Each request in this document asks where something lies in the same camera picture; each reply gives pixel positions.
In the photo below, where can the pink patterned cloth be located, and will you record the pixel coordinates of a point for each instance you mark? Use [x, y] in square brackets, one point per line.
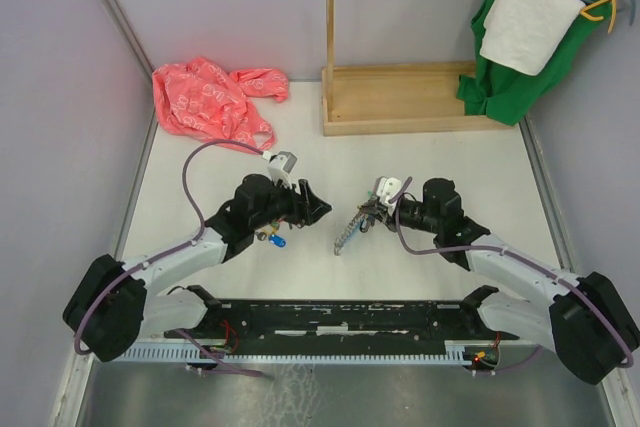
[200, 100]

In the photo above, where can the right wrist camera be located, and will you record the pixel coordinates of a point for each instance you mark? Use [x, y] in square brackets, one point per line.
[387, 191]

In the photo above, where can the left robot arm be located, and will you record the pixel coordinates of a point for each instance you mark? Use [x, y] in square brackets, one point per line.
[116, 302]

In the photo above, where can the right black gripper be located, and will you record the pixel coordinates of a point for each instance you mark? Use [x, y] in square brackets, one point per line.
[382, 214]

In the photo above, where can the green shirt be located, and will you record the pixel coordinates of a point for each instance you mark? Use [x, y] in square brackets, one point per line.
[505, 95]

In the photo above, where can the grey cable duct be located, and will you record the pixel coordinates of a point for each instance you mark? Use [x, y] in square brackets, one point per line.
[336, 353]

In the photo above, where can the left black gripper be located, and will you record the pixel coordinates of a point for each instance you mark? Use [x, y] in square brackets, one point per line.
[305, 208]

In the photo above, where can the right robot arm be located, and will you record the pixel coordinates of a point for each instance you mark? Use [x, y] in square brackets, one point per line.
[582, 319]

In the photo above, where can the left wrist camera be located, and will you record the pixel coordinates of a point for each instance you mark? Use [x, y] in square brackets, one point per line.
[280, 166]

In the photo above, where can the silver key holder blue handle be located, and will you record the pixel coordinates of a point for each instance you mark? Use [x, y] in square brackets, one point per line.
[362, 221]

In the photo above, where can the wooden rack frame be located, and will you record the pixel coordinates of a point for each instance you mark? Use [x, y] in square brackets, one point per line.
[393, 98]

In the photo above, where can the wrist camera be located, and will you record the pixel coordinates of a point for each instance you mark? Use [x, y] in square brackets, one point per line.
[280, 166]
[387, 191]

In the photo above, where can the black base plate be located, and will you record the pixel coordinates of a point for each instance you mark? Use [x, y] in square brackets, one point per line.
[319, 323]

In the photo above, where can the white towel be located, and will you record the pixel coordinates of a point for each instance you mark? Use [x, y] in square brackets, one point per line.
[524, 34]

